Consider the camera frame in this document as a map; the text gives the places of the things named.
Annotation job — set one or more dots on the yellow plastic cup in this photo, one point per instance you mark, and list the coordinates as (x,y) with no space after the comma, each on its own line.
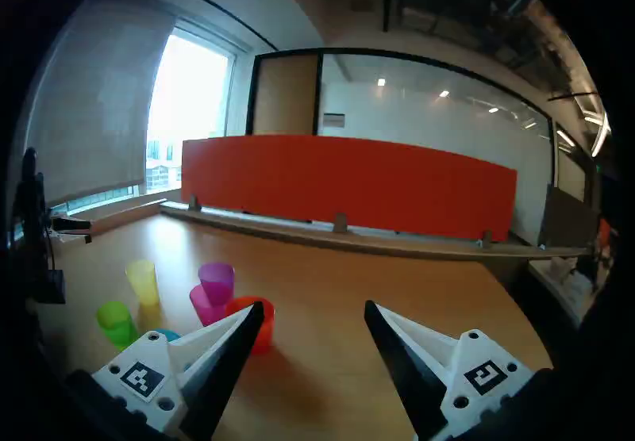
(144,282)

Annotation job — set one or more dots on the red plastic cup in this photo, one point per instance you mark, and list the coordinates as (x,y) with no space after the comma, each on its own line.
(265,324)

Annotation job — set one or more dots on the pink plastic cup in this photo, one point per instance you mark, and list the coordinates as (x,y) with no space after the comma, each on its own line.
(202,307)

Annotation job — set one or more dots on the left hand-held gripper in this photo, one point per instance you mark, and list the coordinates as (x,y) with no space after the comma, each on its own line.
(32,223)

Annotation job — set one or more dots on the green plastic cup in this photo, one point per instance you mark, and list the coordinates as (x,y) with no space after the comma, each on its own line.
(115,323)

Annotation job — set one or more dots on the purple plastic cup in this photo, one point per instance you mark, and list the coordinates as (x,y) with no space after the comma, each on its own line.
(217,277)

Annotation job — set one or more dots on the blue plastic cup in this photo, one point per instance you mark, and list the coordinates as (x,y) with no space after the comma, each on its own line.
(166,334)

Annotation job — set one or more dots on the grey desk screen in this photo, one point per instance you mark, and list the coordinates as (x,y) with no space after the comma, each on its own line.
(568,215)

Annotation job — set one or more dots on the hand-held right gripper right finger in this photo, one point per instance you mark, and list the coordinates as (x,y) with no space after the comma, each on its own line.
(464,361)

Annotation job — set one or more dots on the red desk screen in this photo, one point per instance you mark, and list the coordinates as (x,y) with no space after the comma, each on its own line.
(347,183)

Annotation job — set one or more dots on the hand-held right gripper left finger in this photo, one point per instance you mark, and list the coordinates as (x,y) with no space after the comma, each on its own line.
(163,361)

